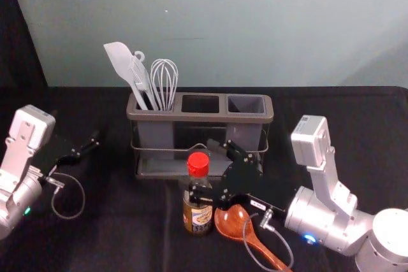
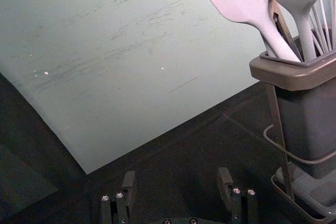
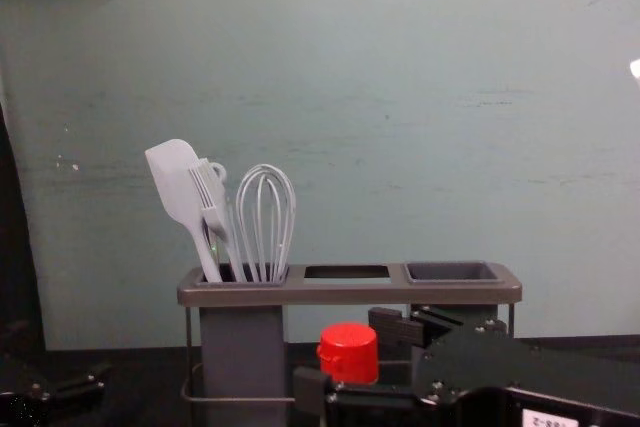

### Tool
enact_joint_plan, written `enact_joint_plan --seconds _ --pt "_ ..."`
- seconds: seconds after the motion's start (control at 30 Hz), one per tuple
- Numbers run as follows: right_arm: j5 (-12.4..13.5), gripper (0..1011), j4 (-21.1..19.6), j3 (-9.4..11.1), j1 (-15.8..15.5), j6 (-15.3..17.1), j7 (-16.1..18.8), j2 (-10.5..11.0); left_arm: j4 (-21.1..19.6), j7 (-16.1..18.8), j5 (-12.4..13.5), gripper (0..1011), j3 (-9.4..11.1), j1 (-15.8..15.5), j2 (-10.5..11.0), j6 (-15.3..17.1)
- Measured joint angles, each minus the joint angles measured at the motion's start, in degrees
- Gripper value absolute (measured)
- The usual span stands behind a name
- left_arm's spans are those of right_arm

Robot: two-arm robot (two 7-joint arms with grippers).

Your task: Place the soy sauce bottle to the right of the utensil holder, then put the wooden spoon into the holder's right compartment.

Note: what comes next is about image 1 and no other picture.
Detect grey silicone basting brush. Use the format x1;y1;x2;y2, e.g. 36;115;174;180
128;61;150;94

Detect black backdrop cloth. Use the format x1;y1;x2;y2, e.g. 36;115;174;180
0;0;49;89

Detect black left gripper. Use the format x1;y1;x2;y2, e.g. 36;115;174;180
31;131;101;180

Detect grey plastic rack cup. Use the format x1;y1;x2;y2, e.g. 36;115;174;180
135;99;176;162
226;94;267;152

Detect pale grey whisk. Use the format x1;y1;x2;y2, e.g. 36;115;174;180
150;58;179;112

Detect black table cloth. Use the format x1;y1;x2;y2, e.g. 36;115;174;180
0;85;408;272

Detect sauce bottle with red cap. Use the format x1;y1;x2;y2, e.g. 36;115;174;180
182;152;214;238

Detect dark utensil rack steel bars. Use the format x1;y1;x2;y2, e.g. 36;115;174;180
126;92;274;180

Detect thin grey gripper cable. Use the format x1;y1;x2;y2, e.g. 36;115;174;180
242;208;295;271
44;171;86;221

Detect brown wooden spoon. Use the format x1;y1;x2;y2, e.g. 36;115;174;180
214;204;293;272

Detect grey rack drip tray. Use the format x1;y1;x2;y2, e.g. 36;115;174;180
136;157;231;178

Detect pale grey silicone spatula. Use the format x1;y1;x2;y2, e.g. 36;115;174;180
103;41;149;111

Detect grey utensil with loop handle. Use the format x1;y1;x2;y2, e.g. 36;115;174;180
133;50;159;111

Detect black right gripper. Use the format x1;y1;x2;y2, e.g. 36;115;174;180
188;139;286;222

